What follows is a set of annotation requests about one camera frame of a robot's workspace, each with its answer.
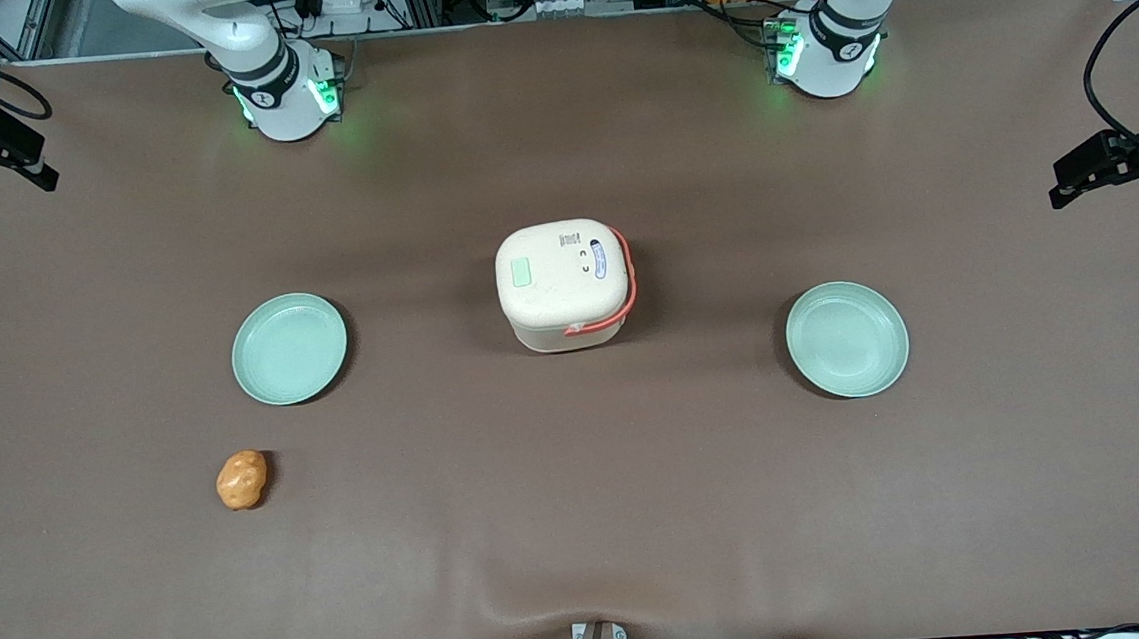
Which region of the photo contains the cream rice cooker red handle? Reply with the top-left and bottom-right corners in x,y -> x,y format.
492,215 -> 644,357

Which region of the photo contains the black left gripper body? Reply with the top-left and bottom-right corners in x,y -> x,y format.
1047,89 -> 1139,190

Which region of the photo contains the white power strip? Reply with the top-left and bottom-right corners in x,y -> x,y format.
300,0 -> 381,24

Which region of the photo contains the brown table mat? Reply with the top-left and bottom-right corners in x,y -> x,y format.
0,0 -> 1139,639

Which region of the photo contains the orange toy potato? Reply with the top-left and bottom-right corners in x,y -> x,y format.
214,448 -> 271,512

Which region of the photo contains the pale green plate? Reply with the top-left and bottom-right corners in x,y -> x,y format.
227,289 -> 353,410
782,277 -> 914,403

